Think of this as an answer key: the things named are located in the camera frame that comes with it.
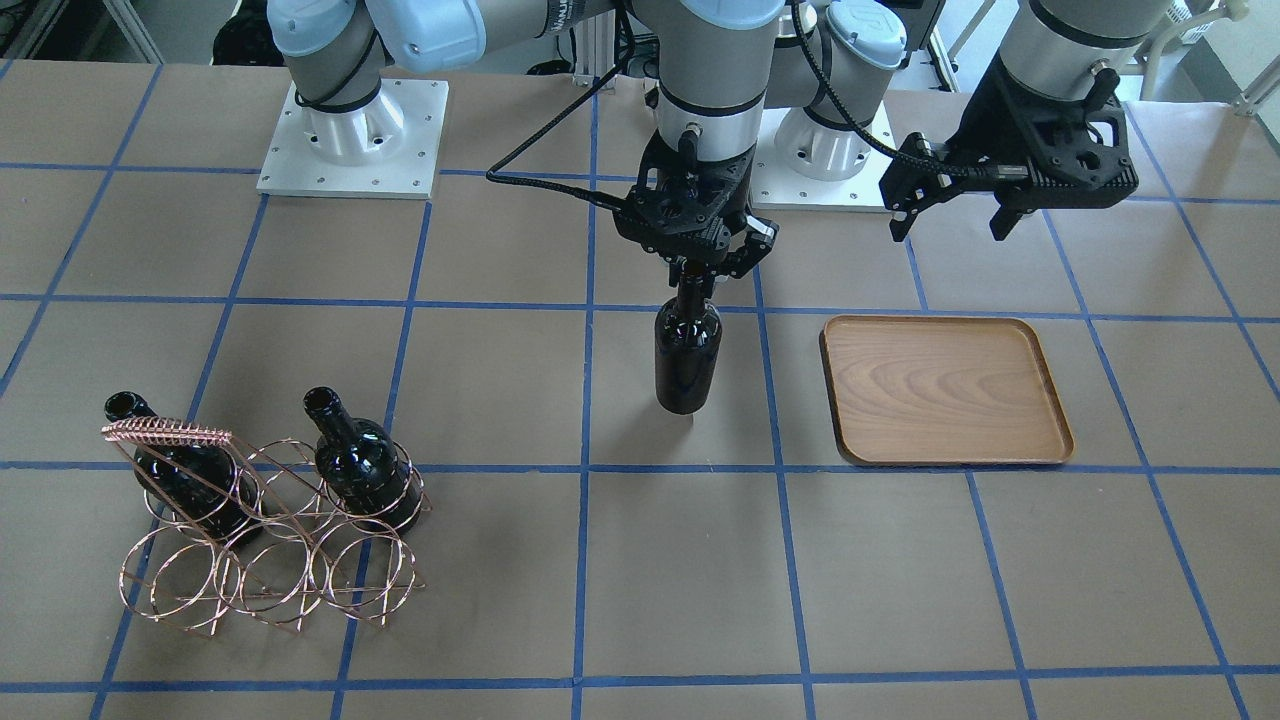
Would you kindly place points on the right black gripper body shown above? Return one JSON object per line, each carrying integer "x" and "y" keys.
{"x": 757, "y": 243}

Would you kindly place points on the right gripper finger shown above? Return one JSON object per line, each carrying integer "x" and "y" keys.
{"x": 677, "y": 266}
{"x": 760, "y": 235}

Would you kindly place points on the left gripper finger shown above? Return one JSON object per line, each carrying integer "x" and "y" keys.
{"x": 1010, "y": 210}
{"x": 917, "y": 178}

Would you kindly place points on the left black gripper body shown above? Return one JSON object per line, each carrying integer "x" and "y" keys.
{"x": 984, "y": 113}

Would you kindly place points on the dark wine bottle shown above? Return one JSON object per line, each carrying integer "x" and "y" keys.
{"x": 688, "y": 332}
{"x": 198, "y": 478}
{"x": 360, "y": 465}

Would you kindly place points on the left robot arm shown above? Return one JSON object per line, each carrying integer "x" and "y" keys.
{"x": 1055, "y": 47}

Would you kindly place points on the wooden tray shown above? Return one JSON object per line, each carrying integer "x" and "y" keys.
{"x": 942, "y": 391}

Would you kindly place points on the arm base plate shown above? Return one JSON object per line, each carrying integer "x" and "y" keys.
{"x": 800, "y": 165}
{"x": 387, "y": 149}

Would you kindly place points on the copper wire bottle basket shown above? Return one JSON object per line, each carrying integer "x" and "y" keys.
{"x": 298, "y": 550}

